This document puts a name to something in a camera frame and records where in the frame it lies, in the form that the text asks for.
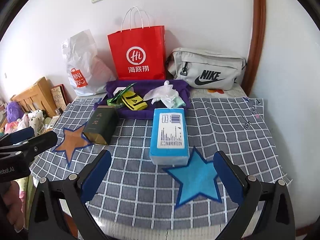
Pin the person's left hand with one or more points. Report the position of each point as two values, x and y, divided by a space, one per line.
13 202

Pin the blue wet wipes pack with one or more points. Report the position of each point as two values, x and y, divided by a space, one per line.
169 139

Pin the blue star marker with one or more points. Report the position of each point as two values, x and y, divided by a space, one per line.
197 178

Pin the white Miniso plastic bag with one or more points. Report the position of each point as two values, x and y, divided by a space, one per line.
87 73

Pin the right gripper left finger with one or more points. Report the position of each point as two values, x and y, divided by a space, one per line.
46 218

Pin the brown wooden door frame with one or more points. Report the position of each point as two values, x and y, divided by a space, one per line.
256 46

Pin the yellow black sock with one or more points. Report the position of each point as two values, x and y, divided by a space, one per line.
133 101

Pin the dark green tea tin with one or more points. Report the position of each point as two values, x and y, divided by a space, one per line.
101 125

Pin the grey checkered cloth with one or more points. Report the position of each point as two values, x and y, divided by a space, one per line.
162 174

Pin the green tissue pack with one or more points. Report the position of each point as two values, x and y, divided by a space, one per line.
116 100

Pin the purple towel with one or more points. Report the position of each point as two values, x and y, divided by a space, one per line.
141 88

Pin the red paper shopping bag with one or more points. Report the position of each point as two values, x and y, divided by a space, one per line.
139 53

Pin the grey Nike waist bag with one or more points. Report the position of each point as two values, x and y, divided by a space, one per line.
205 69

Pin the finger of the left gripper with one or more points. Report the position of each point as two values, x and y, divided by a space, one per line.
38 145
16 137

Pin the white sponge block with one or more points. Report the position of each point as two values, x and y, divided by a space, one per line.
119 91

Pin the orange star marker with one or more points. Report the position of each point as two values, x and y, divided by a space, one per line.
72 140

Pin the white rubber glove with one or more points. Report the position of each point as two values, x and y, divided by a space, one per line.
166 94

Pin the purple plush toy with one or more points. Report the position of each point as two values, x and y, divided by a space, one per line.
14 112

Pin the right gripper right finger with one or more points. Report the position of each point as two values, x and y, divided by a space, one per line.
276 220

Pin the brown framed picture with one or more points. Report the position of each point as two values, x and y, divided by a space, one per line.
59 96

